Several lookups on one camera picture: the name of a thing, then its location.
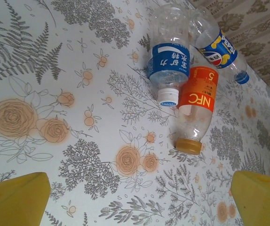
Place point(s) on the floral tablecloth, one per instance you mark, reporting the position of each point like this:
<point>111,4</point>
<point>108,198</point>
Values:
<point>78,94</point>

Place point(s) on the Pepsi label plastic bottle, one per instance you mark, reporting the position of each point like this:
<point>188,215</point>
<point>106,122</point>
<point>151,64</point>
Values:
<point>219,51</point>

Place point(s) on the orange NFC label bottle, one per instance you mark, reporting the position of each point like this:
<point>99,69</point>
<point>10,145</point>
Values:
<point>200,94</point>

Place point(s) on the blue label white cap bottle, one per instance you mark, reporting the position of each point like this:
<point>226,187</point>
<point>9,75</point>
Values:
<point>170,61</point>

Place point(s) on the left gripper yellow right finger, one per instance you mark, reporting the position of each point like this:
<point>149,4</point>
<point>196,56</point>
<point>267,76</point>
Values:
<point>262,202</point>

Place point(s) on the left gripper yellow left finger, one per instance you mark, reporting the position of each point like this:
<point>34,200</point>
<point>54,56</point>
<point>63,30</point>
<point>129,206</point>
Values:
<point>12,202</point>

